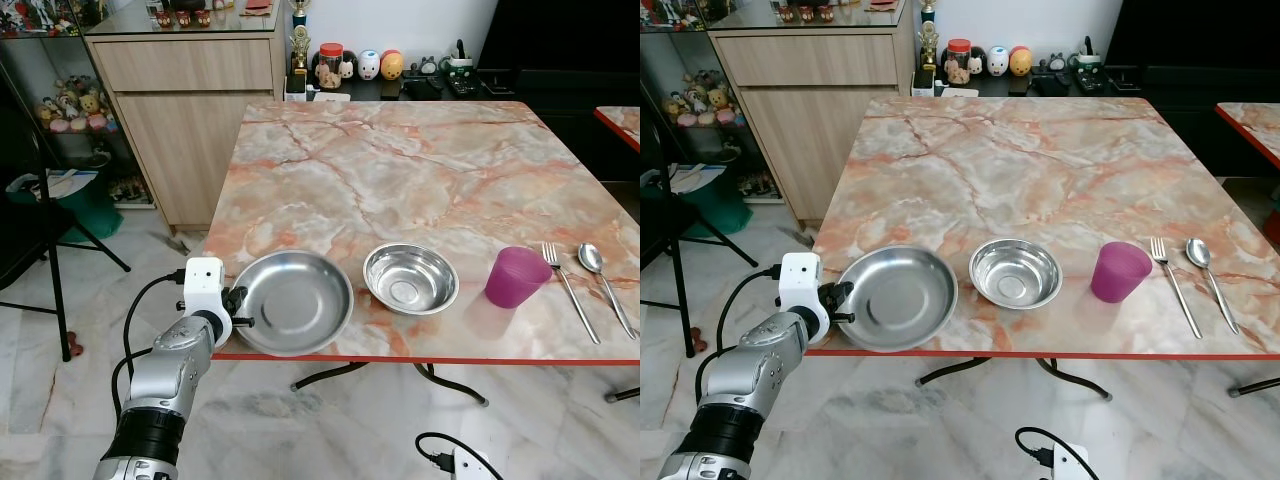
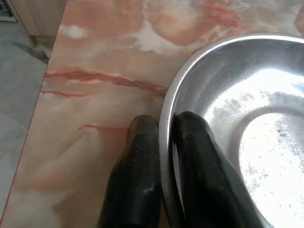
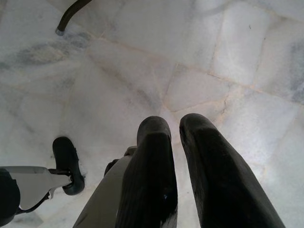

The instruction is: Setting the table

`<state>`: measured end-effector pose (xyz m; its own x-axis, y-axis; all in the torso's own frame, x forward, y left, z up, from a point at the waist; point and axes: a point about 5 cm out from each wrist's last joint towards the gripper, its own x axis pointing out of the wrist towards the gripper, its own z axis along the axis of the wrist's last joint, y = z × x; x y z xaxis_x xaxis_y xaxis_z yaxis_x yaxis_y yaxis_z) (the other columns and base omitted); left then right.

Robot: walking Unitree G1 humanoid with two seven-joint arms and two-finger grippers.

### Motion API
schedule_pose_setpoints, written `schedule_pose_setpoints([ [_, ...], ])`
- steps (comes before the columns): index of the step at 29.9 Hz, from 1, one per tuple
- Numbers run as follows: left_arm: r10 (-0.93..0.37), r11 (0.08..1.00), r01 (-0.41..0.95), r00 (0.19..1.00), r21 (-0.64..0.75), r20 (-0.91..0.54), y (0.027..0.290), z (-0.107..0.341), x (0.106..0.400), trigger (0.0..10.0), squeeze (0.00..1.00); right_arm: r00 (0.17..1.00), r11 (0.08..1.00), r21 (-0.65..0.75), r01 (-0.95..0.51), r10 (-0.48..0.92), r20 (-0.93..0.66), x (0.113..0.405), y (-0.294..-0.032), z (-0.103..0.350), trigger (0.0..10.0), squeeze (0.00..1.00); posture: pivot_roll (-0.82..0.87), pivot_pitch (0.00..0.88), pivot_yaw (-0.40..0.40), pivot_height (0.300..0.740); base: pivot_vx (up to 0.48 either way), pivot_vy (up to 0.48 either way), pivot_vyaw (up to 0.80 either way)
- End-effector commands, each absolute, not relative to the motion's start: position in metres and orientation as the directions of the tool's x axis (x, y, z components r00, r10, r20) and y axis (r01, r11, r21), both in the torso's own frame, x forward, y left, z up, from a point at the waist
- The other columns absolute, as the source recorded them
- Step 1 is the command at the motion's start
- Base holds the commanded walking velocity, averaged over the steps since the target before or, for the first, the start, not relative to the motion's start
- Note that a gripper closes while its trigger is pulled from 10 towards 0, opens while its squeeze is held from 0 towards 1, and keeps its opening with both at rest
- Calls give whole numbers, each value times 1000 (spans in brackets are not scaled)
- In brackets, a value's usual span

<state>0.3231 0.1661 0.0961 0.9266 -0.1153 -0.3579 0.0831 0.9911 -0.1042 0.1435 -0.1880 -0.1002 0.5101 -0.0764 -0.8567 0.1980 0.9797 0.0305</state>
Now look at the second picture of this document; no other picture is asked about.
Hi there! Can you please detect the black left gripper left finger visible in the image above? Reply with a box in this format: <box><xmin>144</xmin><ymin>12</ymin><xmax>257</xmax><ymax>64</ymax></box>
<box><xmin>96</xmin><ymin>114</ymin><xmax>163</xmax><ymax>228</ymax></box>

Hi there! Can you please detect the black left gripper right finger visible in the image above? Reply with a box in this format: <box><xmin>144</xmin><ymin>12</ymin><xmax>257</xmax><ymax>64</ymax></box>
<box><xmin>172</xmin><ymin>111</ymin><xmax>271</xmax><ymax>228</ymax></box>

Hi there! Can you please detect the stainless steel bowl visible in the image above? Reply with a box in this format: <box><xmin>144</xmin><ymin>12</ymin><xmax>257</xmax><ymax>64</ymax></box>
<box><xmin>158</xmin><ymin>34</ymin><xmax>304</xmax><ymax>228</ymax></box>

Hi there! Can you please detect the light wooden cabinet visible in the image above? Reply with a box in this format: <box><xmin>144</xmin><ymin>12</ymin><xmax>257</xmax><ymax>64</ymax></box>
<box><xmin>9</xmin><ymin>0</ymin><xmax>67</xmax><ymax>47</ymax></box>

